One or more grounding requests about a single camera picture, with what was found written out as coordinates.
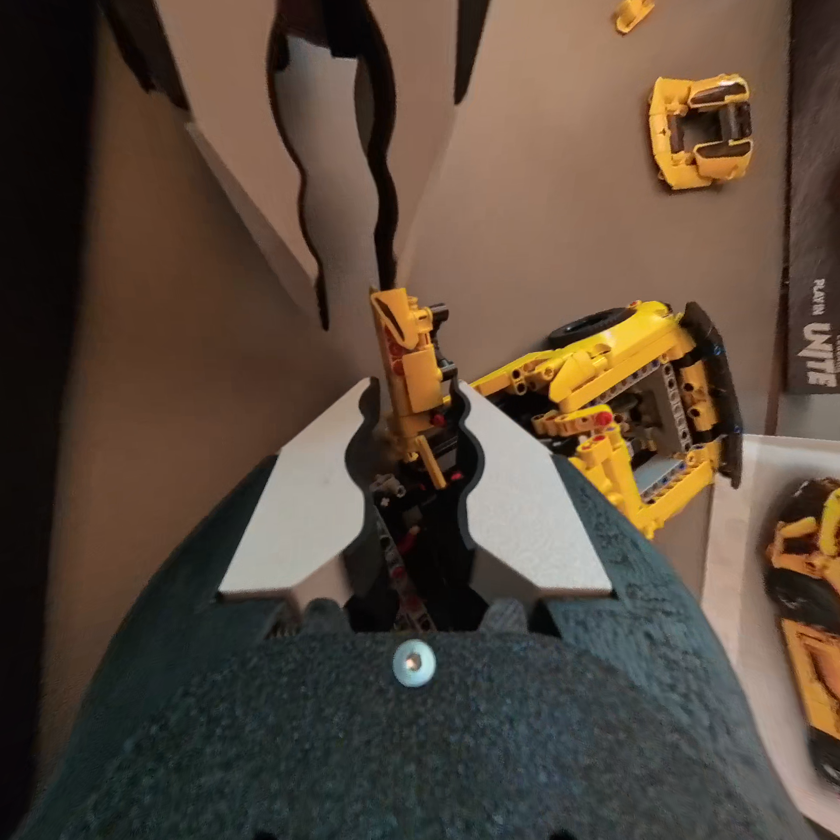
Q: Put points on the white instruction booklet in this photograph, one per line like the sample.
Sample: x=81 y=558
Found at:
x=735 y=590

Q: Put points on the black toy car box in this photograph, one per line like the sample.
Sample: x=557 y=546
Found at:
x=814 y=197

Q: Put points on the yellow toy brick car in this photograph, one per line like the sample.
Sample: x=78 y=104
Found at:
x=590 y=394

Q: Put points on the yellow brick side panel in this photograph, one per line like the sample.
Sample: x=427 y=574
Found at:
x=631 y=16

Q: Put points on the yellow brick hood panel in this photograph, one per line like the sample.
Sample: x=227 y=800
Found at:
x=669 y=151

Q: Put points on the grey desk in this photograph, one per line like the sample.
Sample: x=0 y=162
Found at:
x=558 y=229

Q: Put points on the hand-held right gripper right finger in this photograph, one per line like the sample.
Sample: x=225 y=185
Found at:
x=531 y=525

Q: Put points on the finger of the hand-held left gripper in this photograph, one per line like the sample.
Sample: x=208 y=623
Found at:
x=420 y=131
x=223 y=65

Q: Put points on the grey black brick chassis module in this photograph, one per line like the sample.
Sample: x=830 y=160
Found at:
x=400 y=571

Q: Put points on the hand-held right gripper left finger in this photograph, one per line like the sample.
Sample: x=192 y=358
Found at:
x=295 y=525

